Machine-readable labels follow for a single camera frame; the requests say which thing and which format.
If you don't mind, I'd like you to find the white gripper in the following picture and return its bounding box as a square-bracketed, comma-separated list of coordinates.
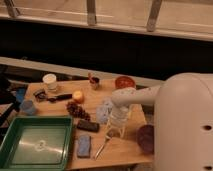
[105, 106, 129, 139]

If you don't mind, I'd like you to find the light blue cloth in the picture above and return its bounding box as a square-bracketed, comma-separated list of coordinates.
[96, 98, 113, 124]

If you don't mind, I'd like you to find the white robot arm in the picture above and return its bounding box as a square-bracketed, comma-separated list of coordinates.
[111, 73, 213, 171]

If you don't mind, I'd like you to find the purple bowl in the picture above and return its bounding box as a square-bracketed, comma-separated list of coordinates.
[137, 125, 154, 154]

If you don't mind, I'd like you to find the red bowl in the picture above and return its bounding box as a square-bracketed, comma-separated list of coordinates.
[115, 76, 135, 89]

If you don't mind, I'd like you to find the blue sponge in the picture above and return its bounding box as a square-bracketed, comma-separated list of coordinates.
[77, 135, 91, 158]

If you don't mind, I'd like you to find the dark brown rectangular block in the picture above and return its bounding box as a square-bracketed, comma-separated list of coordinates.
[77, 120, 99, 132]

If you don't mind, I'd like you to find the wooden table board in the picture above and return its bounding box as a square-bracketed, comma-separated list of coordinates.
[25, 79, 153, 171]

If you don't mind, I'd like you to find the bunch of dark grapes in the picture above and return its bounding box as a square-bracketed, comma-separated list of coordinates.
[66, 102, 90, 121]

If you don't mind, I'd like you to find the yellow red apple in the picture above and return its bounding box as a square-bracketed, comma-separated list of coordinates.
[72, 91, 84, 103]

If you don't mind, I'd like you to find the white paper cup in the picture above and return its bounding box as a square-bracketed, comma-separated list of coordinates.
[42, 74, 58, 92]

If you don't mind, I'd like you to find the green plastic tray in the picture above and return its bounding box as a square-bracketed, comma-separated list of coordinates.
[0, 116, 73, 171]

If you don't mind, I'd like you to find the blue plastic cup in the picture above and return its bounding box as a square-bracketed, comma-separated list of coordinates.
[20, 100, 36, 116]

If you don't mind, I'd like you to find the black handled tool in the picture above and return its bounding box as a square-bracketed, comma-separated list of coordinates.
[33, 89, 72, 103]

